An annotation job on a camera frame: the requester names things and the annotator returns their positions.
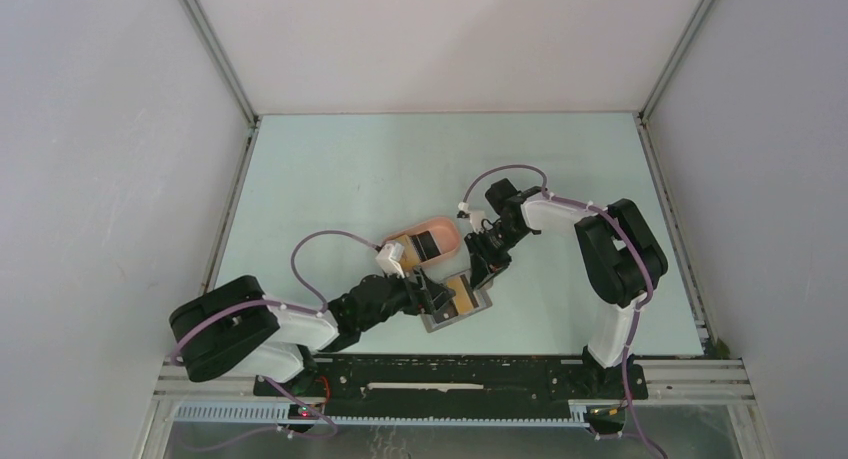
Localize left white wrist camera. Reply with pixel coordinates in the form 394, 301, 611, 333
375, 241, 406, 278

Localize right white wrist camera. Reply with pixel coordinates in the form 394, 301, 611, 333
457, 202, 486, 233

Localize grey card holder wallet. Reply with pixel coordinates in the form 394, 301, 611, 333
421, 269, 492, 333

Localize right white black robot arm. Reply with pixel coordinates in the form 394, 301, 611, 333
457, 179, 668, 397

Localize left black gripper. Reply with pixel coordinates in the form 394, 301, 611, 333
358, 264, 454, 332

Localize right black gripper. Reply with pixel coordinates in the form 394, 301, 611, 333
463, 221, 528, 290

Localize yellow credit card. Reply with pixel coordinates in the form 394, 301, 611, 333
396, 236, 422, 271

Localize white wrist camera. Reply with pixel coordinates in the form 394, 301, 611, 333
375, 241, 406, 278
457, 202, 486, 233

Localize black credit card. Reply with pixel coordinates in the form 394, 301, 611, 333
413, 230, 441, 262

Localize aluminium frame rail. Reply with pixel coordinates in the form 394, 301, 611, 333
153, 358, 756, 406

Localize left controller board red led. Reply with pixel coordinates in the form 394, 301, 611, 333
287, 404, 323, 421

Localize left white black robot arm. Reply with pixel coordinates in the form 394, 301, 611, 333
169, 269, 455, 396

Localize right controller board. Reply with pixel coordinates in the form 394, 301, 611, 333
586, 407, 627, 423

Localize pink oval tray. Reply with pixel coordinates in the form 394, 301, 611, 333
383, 216, 462, 267

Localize white cable duct strip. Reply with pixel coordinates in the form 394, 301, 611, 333
173, 402, 591, 429

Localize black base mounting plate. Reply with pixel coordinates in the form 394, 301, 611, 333
286, 354, 648, 421

